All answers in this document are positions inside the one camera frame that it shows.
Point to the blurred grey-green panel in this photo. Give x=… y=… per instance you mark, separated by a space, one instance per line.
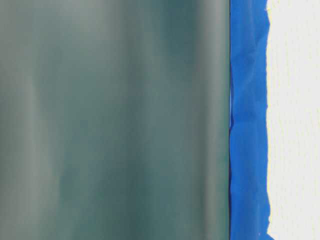
x=114 y=119

